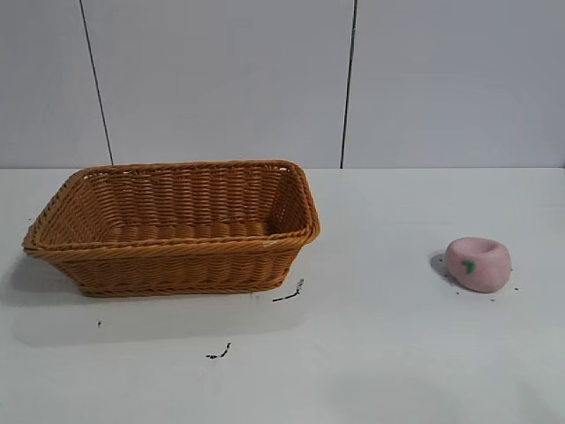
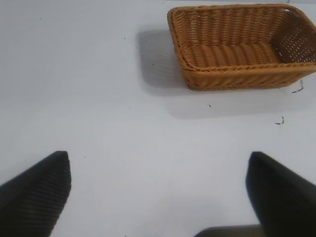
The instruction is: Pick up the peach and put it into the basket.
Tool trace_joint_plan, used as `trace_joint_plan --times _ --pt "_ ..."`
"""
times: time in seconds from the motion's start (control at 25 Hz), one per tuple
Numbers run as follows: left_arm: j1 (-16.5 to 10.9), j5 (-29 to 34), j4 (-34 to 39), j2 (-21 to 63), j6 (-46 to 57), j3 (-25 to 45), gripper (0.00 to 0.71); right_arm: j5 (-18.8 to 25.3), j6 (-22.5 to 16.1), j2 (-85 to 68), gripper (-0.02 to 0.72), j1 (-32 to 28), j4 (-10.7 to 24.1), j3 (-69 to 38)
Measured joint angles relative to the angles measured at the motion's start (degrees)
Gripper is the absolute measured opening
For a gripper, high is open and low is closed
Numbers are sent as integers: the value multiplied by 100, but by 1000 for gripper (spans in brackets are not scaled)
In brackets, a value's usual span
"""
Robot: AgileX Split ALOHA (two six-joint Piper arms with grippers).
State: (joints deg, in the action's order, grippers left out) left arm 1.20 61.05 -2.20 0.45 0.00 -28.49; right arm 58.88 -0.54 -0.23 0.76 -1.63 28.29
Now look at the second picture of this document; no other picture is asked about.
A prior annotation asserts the brown woven wicker basket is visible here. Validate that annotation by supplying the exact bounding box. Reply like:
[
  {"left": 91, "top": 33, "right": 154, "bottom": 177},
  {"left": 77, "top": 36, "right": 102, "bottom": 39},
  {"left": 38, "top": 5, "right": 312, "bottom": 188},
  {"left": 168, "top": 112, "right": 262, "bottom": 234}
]
[{"left": 167, "top": 3, "right": 316, "bottom": 91}]

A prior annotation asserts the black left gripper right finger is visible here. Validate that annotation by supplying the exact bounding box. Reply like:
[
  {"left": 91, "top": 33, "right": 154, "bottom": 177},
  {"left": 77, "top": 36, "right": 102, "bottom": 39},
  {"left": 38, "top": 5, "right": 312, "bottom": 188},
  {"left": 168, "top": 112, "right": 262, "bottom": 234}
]
[{"left": 245, "top": 151, "right": 316, "bottom": 237}]

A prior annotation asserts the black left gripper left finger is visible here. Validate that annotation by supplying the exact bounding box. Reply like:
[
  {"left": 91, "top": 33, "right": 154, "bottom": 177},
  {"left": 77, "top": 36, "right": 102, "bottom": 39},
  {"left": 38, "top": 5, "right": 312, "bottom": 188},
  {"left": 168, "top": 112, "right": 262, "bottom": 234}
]
[{"left": 0, "top": 151, "right": 72, "bottom": 237}]

